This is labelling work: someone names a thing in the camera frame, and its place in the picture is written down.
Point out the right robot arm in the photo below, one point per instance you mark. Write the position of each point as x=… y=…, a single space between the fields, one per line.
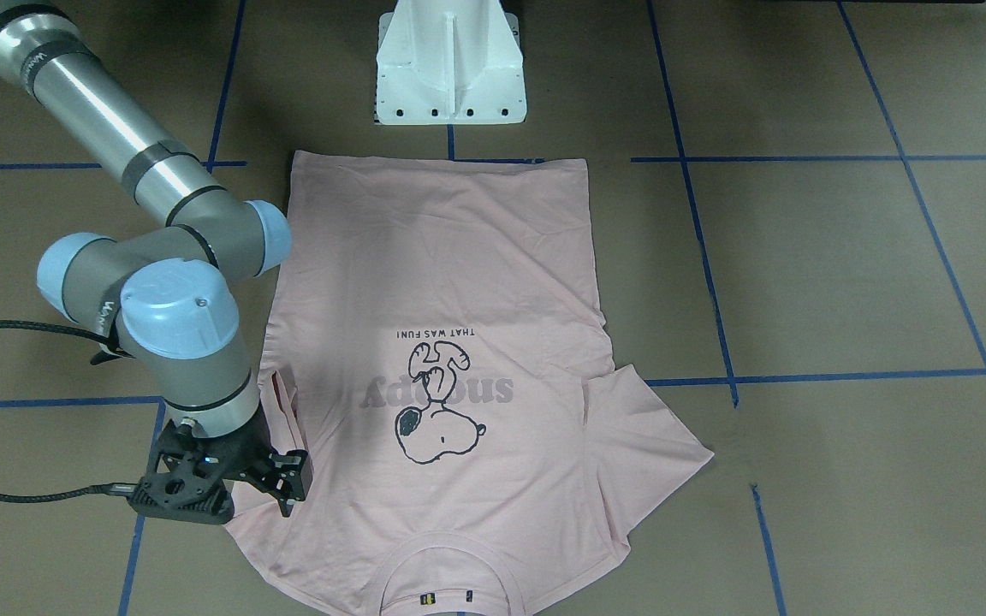
x=162 y=297

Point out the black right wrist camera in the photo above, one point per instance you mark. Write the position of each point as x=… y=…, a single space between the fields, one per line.
x=184 y=480

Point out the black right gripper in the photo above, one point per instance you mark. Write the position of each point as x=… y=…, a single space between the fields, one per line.
x=247 y=451

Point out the pink Snoopy t-shirt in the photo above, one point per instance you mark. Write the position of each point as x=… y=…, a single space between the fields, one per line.
x=436 y=344

